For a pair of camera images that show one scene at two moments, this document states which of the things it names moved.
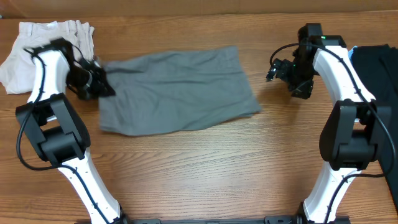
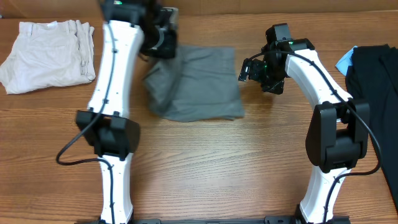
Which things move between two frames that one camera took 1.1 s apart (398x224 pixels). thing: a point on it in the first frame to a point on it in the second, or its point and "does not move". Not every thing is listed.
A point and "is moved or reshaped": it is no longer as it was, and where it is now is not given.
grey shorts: (176, 91) is moved or reshaped
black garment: (377, 68) does not move
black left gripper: (101, 90) to (168, 50)
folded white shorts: (18, 73) does not move
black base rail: (268, 219) does not move
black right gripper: (305, 88) to (276, 86)
